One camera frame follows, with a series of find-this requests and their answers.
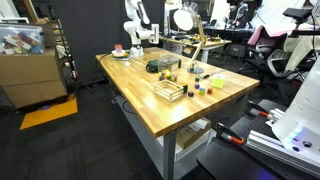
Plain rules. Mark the black marker pen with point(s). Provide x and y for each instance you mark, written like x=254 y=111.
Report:
x=208 y=75

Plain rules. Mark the purple block near box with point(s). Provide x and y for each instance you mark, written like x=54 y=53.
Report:
x=191 y=94

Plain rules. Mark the small Rubik's cube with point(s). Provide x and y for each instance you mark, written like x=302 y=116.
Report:
x=202 y=91

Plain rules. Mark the pink cup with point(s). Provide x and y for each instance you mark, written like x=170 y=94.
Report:
x=118 y=48

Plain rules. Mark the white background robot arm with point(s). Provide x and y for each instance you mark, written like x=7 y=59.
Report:
x=139 y=27

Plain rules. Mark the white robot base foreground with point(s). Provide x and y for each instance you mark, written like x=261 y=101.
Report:
x=299 y=127

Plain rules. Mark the orange-handled clamp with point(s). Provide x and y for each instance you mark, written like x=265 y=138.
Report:
x=228 y=134

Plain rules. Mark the red-brown block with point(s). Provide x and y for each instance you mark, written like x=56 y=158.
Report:
x=209 y=91

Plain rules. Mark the large cardboard box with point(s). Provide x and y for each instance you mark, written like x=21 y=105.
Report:
x=31 y=79

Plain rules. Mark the orange floor mat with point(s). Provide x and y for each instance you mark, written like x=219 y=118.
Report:
x=52 y=113

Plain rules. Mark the clear plastic storage bin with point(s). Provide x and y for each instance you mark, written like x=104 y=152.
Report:
x=21 y=39

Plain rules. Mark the aluminium rail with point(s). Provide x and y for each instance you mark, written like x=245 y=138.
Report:
x=274 y=148

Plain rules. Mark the wooden table with grey frame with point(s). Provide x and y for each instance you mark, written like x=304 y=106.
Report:
x=159 y=108

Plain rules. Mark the cardboard box under table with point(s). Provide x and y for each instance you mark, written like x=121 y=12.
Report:
x=191 y=133

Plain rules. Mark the clear glass jar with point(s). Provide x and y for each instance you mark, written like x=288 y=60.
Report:
x=168 y=62

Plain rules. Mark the wooden box with glass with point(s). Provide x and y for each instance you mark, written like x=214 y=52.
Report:
x=168 y=90

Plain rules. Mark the colourful toy pile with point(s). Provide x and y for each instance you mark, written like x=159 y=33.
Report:
x=167 y=75

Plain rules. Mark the stacked plates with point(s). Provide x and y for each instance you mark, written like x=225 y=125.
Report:
x=122 y=56

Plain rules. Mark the black office chair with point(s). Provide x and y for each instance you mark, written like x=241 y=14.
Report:
x=268 y=59

